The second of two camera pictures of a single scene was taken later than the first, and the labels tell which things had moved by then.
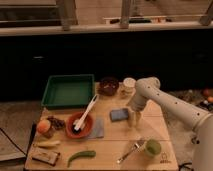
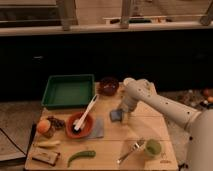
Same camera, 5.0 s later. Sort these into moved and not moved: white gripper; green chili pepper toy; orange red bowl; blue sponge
Moved: white gripper
Not moved: blue sponge; green chili pepper toy; orange red bowl
